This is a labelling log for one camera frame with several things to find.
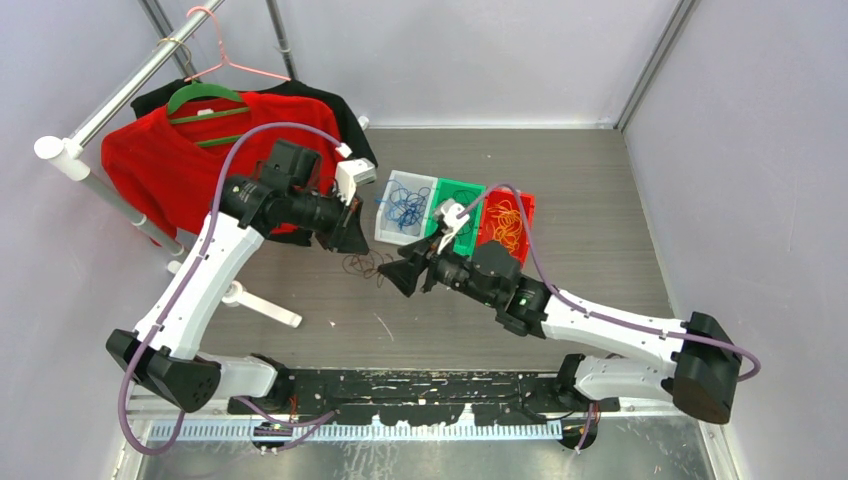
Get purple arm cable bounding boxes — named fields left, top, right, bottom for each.
left=457, top=184, right=763, bottom=384
left=117, top=123, right=352, bottom=457

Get red t-shirt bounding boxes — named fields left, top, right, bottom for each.
left=101, top=92, right=340, bottom=237

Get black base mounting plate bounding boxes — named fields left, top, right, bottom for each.
left=253, top=369, right=589, bottom=427

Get black t-shirt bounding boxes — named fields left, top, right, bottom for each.
left=130, top=79, right=378, bottom=165

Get cable bundle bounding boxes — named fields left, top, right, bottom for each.
left=341, top=250, right=395, bottom=289

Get green plastic bin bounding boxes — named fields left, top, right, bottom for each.
left=425, top=178, right=486, bottom=256

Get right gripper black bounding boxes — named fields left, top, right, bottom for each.
left=379, top=225, right=499, bottom=307

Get yellow cable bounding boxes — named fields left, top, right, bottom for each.
left=488, top=198, right=526, bottom=253

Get white clothes rack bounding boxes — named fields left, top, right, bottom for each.
left=33, top=0, right=304, bottom=329

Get white slotted cable duct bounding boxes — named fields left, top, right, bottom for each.
left=177, top=418, right=563, bottom=442

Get red plastic bin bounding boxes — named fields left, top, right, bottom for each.
left=476, top=188, right=536, bottom=265

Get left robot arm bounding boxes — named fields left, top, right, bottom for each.
left=106, top=140, right=376, bottom=413

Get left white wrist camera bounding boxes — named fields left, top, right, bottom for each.
left=335, top=158, right=377, bottom=206

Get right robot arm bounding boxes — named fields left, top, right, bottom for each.
left=378, top=238, right=742, bottom=425

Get pink wire hanger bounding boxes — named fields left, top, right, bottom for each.
left=184, top=6, right=291, bottom=81

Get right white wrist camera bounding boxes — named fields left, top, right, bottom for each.
left=434, top=198, right=469, bottom=254

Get white plastic bin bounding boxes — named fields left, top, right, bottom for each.
left=374, top=170, right=438, bottom=245

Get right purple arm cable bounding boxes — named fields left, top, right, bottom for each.
left=457, top=184, right=763, bottom=384

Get brown cable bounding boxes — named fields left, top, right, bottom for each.
left=447, top=188, right=485, bottom=240

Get green clothes hanger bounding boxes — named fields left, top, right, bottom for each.
left=166, top=79, right=251, bottom=126

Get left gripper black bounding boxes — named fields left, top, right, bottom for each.
left=288, top=184, right=370, bottom=254

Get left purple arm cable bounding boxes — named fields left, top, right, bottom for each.
left=117, top=123, right=352, bottom=457

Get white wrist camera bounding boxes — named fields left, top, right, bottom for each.
left=434, top=198, right=469, bottom=254
left=335, top=158, right=377, bottom=206

